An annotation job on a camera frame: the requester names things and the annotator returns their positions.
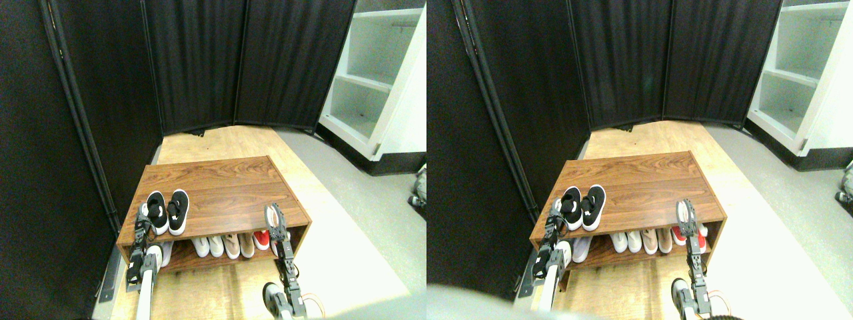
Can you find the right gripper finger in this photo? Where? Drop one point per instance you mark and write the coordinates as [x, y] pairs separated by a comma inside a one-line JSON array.
[[694, 218], [683, 213], [282, 222], [271, 217]]

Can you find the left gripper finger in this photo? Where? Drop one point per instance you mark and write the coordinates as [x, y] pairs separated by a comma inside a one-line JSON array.
[[556, 213], [144, 217]]

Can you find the black shoe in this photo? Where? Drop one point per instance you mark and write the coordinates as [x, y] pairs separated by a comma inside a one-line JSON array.
[[178, 212], [158, 213], [573, 208], [594, 208]]

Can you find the white shoe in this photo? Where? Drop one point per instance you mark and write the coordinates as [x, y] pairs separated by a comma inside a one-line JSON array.
[[634, 242], [619, 242], [216, 246], [167, 253], [200, 248], [582, 250]]

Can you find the beige shoe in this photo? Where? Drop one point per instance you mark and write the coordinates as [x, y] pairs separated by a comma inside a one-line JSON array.
[[649, 242], [664, 240], [231, 248], [246, 246]]

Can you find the brown shoe rack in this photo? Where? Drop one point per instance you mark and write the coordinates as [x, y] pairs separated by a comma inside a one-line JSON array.
[[640, 186], [226, 193]]

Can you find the black curtain stand foot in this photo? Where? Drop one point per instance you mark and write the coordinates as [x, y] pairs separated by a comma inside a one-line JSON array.
[[197, 134], [624, 128]]

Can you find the black curtain stand pole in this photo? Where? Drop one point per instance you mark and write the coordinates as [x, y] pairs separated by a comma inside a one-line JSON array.
[[77, 100], [494, 100]]

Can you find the grey machine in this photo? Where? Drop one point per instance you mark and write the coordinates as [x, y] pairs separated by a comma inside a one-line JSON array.
[[846, 190], [420, 193]]

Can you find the white shelf unit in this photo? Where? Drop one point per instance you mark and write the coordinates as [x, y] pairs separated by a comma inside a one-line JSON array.
[[373, 66], [800, 60]]

